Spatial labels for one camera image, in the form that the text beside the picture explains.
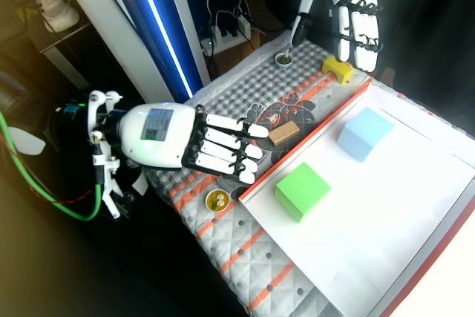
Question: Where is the white sneaker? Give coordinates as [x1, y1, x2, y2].
[36, 0, 81, 33]

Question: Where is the grey quilt with bear print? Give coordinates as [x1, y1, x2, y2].
[146, 30, 475, 317]

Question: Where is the toy green soup bowl with spoon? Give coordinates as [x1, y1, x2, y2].
[274, 48, 294, 68]

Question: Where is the white tray with red edge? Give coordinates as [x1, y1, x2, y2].
[237, 78, 475, 317]

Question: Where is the yellow arch block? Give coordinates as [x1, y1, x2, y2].
[321, 55, 355, 85]

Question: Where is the white pillar with blue light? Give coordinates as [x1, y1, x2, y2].
[50, 0, 212, 105]

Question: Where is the toy ramen bowl with egg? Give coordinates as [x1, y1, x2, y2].
[205, 189, 229, 212]

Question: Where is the green cable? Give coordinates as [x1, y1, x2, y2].
[0, 111, 103, 222]

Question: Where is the green cube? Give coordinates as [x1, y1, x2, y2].
[274, 162, 332, 223]

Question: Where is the blue cube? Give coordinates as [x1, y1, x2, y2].
[336, 106, 396, 163]

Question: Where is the dark shelf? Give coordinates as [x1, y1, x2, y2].
[0, 0, 96, 91]

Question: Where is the white power strip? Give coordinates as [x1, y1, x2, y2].
[200, 22, 253, 56]

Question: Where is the brown wooden block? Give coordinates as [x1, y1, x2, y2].
[267, 120, 301, 147]

